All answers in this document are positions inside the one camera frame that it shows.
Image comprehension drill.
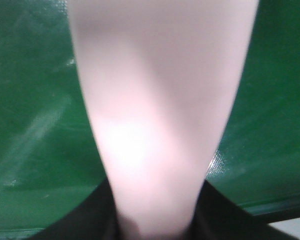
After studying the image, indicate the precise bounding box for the green conveyor belt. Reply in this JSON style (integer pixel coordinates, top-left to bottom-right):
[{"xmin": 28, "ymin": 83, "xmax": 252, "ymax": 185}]
[{"xmin": 0, "ymin": 0, "xmax": 300, "ymax": 240}]

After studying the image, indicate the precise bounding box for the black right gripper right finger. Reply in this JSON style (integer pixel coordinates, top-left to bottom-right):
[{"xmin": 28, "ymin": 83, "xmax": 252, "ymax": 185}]
[{"xmin": 189, "ymin": 180, "xmax": 300, "ymax": 240}]

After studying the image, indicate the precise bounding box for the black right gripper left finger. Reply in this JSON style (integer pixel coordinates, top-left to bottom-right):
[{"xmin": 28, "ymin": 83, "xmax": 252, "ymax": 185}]
[{"xmin": 27, "ymin": 178, "xmax": 121, "ymax": 240}]

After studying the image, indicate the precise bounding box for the pink hand brush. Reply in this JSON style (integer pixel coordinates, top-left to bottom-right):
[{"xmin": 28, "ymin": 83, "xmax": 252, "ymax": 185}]
[{"xmin": 67, "ymin": 0, "xmax": 259, "ymax": 240}]

